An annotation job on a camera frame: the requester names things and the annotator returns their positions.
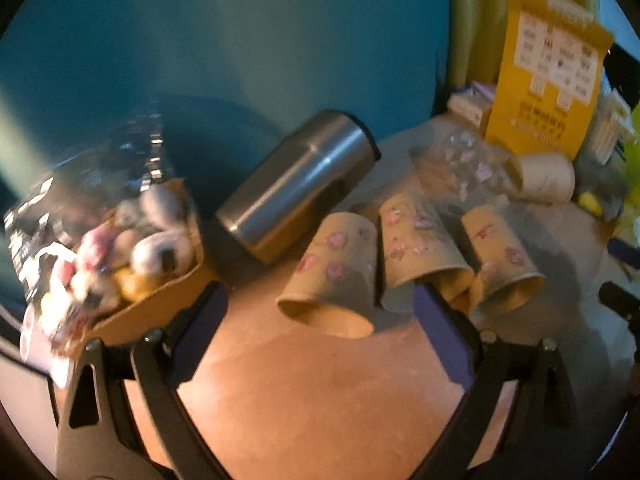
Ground paper cup lying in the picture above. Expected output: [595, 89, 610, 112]
[461, 205, 546, 315]
[378, 192, 475, 313]

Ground clear plastic cup sleeve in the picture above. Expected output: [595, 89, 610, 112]
[409, 128, 512, 211]

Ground stainless steel tumbler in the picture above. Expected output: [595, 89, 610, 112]
[216, 110, 381, 263]

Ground yellow plastic bag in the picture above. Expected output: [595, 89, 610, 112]
[614, 106, 639, 248]

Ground patterned paper cup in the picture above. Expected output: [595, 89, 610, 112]
[277, 212, 378, 339]

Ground brown cardboard tray box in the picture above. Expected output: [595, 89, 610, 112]
[74, 178, 219, 353]

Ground white woven basket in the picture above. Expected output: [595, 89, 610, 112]
[586, 90, 637, 165]

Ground grey cloth glove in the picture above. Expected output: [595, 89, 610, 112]
[574, 156, 629, 222]

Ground small paper cup behind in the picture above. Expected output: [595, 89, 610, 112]
[504, 152, 575, 205]

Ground paper cup lying middle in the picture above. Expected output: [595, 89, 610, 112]
[461, 205, 546, 315]

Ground yellow paper package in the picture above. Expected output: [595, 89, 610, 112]
[485, 0, 614, 159]

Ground paper cup lying left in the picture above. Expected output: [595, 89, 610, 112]
[378, 192, 475, 313]

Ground small white box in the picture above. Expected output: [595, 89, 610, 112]
[447, 81, 497, 131]

